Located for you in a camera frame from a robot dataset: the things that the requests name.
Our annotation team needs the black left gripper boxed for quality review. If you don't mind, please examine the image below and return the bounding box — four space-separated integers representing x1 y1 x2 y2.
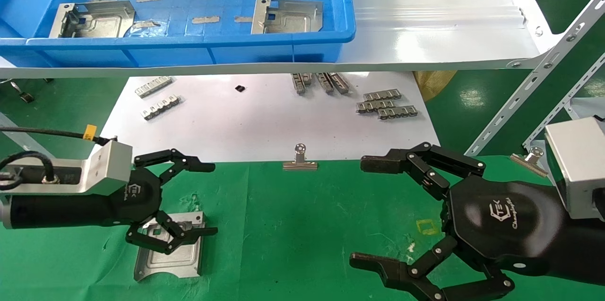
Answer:
9 148 219 255

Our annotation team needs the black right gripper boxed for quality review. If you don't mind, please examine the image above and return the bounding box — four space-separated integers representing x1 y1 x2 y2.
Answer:
349 142 605 301

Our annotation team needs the stamped sheet metal plate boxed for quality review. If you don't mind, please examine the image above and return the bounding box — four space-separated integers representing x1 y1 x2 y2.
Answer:
134 211 206 283
251 0 324 35
49 0 136 39

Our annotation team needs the green table cloth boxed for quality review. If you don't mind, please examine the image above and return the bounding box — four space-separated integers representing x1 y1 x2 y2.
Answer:
0 150 605 301

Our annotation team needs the silver binder clip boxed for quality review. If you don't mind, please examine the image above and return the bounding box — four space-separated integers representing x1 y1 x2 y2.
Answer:
283 143 319 171
510 146 550 178

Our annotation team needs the yellow brown bag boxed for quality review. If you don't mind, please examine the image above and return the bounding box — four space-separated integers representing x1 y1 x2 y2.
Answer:
413 70 458 102

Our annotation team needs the blue plastic bin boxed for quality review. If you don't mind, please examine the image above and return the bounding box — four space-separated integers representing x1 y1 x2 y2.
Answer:
0 0 356 68

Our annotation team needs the black swivel stool chrome base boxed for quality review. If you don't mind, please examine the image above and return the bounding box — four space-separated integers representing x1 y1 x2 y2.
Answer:
0 77 55 104

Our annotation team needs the white metal shelf board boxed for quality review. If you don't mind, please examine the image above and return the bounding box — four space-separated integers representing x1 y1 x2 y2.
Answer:
0 0 565 79

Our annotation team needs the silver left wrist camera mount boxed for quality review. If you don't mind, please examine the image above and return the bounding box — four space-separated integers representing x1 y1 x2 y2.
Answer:
0 139 134 196

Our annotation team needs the black cable with yellow tag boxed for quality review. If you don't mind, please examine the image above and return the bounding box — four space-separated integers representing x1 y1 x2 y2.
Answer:
0 124 118 146

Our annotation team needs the black looped cable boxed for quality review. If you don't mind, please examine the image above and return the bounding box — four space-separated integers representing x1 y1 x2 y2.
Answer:
0 151 60 184

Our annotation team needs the white perforated shelf post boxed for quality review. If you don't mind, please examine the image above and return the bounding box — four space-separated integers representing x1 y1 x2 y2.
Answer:
465 0 605 157
521 53 605 150

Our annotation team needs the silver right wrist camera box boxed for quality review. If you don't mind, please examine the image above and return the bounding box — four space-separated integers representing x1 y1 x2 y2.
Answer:
544 117 605 220

